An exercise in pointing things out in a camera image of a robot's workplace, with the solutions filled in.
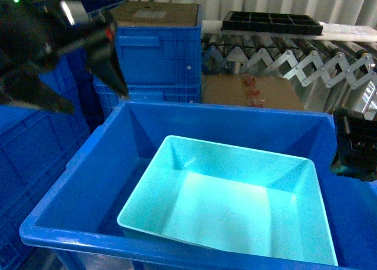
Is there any large blue ribbed crate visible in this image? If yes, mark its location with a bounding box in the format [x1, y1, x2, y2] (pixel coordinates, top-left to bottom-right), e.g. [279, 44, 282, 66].
[1, 104, 90, 269]

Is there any light teal plastic box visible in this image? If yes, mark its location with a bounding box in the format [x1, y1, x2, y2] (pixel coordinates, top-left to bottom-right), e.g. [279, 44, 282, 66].
[117, 135, 338, 266]

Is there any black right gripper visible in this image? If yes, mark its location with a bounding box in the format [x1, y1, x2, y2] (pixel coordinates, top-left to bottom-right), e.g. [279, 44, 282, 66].
[330, 107, 376, 182]

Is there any expandable roller conveyor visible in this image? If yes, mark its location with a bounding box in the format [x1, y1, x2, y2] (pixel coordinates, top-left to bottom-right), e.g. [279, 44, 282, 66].
[201, 33, 376, 120]

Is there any black compartment tray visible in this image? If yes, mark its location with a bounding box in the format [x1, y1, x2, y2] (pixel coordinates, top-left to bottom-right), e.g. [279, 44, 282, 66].
[221, 11, 323, 36]

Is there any blue crate with cardboard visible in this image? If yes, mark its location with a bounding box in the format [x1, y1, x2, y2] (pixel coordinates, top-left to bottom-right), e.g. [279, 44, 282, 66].
[110, 0, 203, 87]

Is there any cardboard sheet in crate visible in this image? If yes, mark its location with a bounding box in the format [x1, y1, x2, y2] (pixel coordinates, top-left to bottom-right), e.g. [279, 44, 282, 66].
[110, 1, 200, 27]

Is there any brown cardboard box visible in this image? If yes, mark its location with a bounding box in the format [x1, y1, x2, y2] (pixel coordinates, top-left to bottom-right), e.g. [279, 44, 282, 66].
[201, 74, 305, 111]

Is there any large blue plastic bin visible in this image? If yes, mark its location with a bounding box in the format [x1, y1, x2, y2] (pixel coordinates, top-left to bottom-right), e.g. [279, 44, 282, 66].
[19, 101, 376, 269]

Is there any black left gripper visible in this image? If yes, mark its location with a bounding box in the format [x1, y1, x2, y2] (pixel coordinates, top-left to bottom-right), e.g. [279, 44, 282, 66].
[1, 0, 129, 114]

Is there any blue crate middle of stack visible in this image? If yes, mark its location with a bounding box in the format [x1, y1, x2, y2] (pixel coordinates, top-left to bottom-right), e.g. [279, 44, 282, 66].
[93, 77, 201, 118]

